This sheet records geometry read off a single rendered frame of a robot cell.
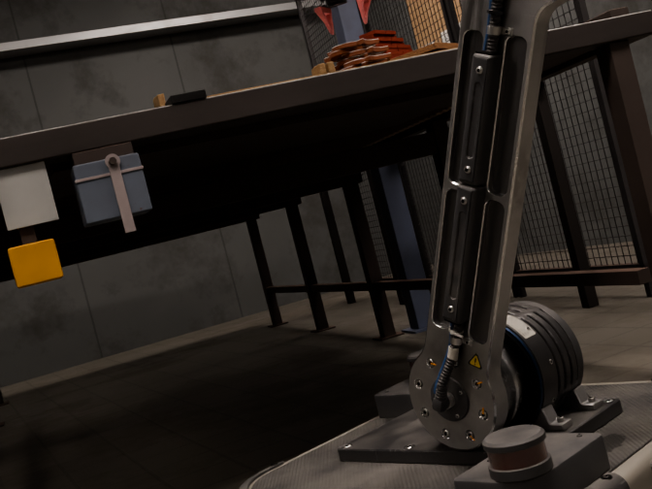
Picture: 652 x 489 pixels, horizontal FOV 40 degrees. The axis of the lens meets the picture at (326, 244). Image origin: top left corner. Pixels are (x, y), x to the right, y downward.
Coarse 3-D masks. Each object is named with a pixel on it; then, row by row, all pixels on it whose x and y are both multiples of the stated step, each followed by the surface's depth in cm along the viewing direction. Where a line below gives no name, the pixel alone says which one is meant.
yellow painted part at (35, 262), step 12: (24, 228) 177; (24, 240) 177; (36, 240) 178; (48, 240) 175; (12, 252) 173; (24, 252) 173; (36, 252) 174; (48, 252) 175; (12, 264) 173; (24, 264) 173; (36, 264) 174; (48, 264) 175; (60, 264) 176; (24, 276) 173; (36, 276) 174; (48, 276) 175; (60, 276) 175
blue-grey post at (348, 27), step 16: (352, 0) 413; (336, 16) 414; (352, 16) 412; (336, 32) 419; (352, 32) 412; (384, 176) 413; (400, 176) 415; (384, 192) 412; (400, 192) 415; (384, 208) 416; (400, 208) 414; (384, 224) 421; (400, 224) 414; (400, 240) 413; (400, 256) 413; (416, 256) 415; (400, 272) 418; (416, 272) 415; (416, 304) 414; (416, 320) 414
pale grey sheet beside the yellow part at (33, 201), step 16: (0, 176) 175; (16, 176) 176; (32, 176) 177; (0, 192) 175; (16, 192) 176; (32, 192) 177; (48, 192) 178; (16, 208) 176; (32, 208) 177; (48, 208) 178; (16, 224) 176; (32, 224) 177
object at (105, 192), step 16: (128, 144) 182; (80, 160) 179; (96, 160) 180; (112, 160) 178; (128, 160) 181; (80, 176) 178; (96, 176) 178; (112, 176) 179; (128, 176) 181; (144, 176) 182; (80, 192) 177; (96, 192) 178; (112, 192) 179; (128, 192) 180; (144, 192) 181; (80, 208) 184; (96, 208) 178; (112, 208) 179; (128, 208) 180; (144, 208) 181; (96, 224) 185; (128, 224) 179
